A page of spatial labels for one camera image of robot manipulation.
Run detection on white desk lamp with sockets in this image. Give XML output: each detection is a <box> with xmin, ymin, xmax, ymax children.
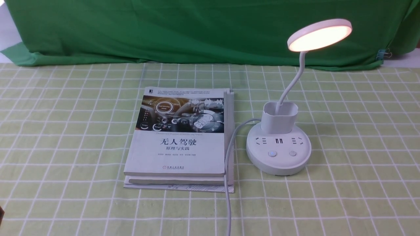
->
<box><xmin>246</xmin><ymin>18</ymin><xmax>352</xmax><ymax>176</ymax></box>

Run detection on middle white book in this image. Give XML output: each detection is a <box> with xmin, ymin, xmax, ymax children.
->
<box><xmin>128</xmin><ymin>88</ymin><xmax>232</xmax><ymax>186</ymax></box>

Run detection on top white driverless-car book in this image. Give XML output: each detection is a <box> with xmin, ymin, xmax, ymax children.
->
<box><xmin>124</xmin><ymin>87</ymin><xmax>226</xmax><ymax>177</ymax></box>

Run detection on bottom white book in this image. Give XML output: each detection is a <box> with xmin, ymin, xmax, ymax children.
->
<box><xmin>124</xmin><ymin>90</ymin><xmax>235</xmax><ymax>193</ymax></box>

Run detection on white lamp power cable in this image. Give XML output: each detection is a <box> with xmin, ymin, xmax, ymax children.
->
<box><xmin>224</xmin><ymin>118</ymin><xmax>262</xmax><ymax>236</ymax></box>

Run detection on green backdrop cloth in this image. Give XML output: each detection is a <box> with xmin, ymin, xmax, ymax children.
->
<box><xmin>1</xmin><ymin>0</ymin><xmax>419</xmax><ymax>71</ymax></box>

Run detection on green checkered tablecloth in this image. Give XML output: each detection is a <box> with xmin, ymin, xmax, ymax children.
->
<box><xmin>0</xmin><ymin>63</ymin><xmax>420</xmax><ymax>236</ymax></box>

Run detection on teal binder clip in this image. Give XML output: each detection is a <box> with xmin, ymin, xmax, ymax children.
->
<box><xmin>375</xmin><ymin>49</ymin><xmax>392</xmax><ymax>60</ymax></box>

